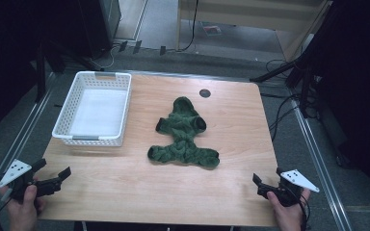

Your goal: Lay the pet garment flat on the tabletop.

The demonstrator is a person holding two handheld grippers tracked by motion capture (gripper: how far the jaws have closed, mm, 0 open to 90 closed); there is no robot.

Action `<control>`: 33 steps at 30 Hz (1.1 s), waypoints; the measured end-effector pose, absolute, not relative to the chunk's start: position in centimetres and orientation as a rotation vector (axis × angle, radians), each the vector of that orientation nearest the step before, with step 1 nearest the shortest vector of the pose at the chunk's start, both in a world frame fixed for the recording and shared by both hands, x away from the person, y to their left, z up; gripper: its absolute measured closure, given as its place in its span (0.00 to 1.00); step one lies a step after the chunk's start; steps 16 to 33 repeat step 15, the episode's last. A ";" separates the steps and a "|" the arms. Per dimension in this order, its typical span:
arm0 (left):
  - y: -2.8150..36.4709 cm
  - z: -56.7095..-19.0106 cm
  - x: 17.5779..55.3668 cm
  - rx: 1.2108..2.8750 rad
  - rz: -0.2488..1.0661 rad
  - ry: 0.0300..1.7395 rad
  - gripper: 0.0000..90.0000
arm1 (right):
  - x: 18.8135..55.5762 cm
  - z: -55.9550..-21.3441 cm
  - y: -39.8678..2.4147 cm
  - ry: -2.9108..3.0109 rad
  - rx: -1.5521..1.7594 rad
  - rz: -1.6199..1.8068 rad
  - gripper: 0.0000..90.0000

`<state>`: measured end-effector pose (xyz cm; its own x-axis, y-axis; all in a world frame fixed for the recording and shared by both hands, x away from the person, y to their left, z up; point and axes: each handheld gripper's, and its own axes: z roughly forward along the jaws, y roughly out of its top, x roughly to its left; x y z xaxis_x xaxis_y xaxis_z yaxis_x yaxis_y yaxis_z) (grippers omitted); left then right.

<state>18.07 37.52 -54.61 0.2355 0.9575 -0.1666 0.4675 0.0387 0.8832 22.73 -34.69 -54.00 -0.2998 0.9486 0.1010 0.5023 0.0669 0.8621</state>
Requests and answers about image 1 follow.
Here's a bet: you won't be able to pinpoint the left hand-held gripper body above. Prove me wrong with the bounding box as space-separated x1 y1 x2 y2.
0 159 66 202

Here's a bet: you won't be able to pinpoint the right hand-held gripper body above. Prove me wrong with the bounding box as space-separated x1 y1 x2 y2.
256 168 320 208

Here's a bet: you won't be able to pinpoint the green knitted pet garment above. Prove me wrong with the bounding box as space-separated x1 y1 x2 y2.
146 95 221 169

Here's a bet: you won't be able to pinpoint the person's right hand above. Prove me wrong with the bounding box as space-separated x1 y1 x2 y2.
267 189 311 231

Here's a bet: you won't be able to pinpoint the person's left hand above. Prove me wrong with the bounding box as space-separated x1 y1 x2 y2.
0 184 46 231

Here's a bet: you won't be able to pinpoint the white perforated plastic basket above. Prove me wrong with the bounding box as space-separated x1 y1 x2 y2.
51 70 133 147

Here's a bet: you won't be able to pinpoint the black metal stand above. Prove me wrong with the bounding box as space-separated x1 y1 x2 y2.
33 37 105 104
250 0 345 119

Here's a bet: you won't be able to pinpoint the black cabinet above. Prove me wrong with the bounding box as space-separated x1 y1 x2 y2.
76 0 123 59

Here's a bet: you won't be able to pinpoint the red and green flat packet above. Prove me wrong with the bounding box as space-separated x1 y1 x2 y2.
201 22 224 38

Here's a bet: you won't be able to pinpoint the light wooden furniture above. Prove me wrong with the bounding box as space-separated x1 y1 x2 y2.
175 0 333 62

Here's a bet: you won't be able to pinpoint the metal floor rail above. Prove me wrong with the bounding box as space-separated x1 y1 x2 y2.
290 95 355 231
0 71 57 222

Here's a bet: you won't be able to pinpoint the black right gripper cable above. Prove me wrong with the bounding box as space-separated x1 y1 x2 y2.
288 189 311 231

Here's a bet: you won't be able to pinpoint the black floor cables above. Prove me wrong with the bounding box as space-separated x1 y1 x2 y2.
258 58 319 142

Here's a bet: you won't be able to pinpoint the white floor cable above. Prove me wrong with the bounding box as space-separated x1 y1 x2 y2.
89 42 123 70

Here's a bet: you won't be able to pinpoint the black hanging cable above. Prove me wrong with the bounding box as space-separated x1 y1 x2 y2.
176 0 200 53

